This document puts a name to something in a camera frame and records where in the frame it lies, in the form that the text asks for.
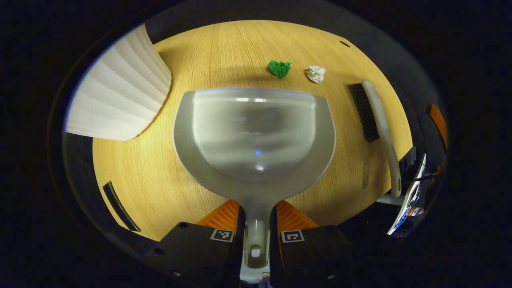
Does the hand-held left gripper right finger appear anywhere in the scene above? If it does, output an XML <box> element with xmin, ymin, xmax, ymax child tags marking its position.
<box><xmin>270</xmin><ymin>199</ymin><xmax>360</xmax><ymax>282</ymax></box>

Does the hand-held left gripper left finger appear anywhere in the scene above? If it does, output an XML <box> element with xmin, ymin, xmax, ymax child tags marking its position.
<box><xmin>146</xmin><ymin>199</ymin><xmax>245</xmax><ymax>280</ymax></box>

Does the small white broom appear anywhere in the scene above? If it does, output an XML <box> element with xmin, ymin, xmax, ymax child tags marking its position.
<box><xmin>348</xmin><ymin>80</ymin><xmax>402</xmax><ymax>198</ymax></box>

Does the grey plastic dustpan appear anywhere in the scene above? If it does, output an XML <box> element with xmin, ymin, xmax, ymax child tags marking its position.
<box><xmin>173</xmin><ymin>87</ymin><xmax>336</xmax><ymax>269</ymax></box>

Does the white paper ball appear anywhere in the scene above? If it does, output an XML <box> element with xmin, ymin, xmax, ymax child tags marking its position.
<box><xmin>305</xmin><ymin>65</ymin><xmax>326</xmax><ymax>84</ymax></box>

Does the green paper ball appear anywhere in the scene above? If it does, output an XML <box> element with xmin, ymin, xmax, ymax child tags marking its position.
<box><xmin>267</xmin><ymin>60</ymin><xmax>292</xmax><ymax>78</ymax></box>

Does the white ribbed garbage bin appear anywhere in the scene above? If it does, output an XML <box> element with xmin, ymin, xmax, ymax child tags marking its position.
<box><xmin>64</xmin><ymin>23</ymin><xmax>172</xmax><ymax>141</ymax></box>

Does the wooden desktop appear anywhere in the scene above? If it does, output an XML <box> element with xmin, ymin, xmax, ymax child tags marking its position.
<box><xmin>92</xmin><ymin>19</ymin><xmax>413</xmax><ymax>242</ymax></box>

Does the dark glossy bar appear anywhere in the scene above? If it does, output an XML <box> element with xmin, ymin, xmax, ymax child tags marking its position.
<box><xmin>103</xmin><ymin>181</ymin><xmax>141</xmax><ymax>232</ymax></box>

